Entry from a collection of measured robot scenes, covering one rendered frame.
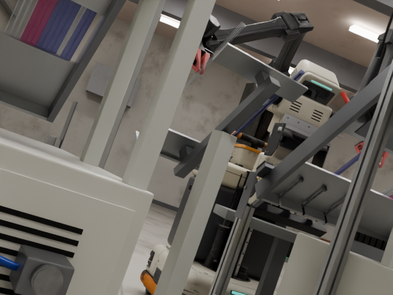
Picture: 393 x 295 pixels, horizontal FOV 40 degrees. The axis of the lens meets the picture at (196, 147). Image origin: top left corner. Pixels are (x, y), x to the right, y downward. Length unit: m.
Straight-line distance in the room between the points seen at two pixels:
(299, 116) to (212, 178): 1.04
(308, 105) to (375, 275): 1.35
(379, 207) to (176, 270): 0.86
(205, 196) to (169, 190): 9.05
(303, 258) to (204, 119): 9.26
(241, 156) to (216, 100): 8.07
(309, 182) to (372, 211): 0.33
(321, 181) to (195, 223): 0.53
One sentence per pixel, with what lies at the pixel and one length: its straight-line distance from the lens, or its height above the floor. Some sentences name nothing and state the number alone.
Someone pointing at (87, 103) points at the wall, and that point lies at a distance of 10.66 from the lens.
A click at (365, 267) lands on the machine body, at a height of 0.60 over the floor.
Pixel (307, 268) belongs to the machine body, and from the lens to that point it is 1.63.
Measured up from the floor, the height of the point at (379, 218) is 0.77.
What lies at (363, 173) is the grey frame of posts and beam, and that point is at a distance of 1.50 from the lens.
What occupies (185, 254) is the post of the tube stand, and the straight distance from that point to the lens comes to 1.68.
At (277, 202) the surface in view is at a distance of 1.97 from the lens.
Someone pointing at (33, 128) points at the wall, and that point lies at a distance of 10.70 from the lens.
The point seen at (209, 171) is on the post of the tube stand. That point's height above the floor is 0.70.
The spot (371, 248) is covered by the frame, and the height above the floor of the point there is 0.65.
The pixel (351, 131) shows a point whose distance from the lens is 1.79.
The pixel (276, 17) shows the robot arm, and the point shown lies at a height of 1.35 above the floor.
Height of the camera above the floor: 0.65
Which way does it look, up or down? 4 degrees up
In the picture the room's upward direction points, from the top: 20 degrees clockwise
